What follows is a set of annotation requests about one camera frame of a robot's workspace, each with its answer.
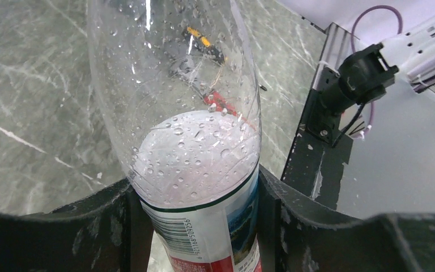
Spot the yellow black screwdriver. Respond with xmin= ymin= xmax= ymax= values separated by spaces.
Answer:
xmin=181 ymin=26 xmax=268 ymax=92

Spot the red cap clear bottle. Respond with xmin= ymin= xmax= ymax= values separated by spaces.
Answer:
xmin=87 ymin=1 xmax=262 ymax=271

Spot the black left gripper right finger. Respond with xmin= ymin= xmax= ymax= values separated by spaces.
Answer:
xmin=257 ymin=168 xmax=435 ymax=271

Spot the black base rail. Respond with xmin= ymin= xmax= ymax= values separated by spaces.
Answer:
xmin=280 ymin=22 xmax=353 ymax=211

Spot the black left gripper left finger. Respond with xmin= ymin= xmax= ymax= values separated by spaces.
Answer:
xmin=0 ymin=180 xmax=153 ymax=271

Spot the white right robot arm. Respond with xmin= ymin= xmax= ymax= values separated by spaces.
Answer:
xmin=312 ymin=5 xmax=435 ymax=117

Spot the red handled adjustable wrench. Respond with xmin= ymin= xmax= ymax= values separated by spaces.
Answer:
xmin=168 ymin=59 xmax=258 ymax=132

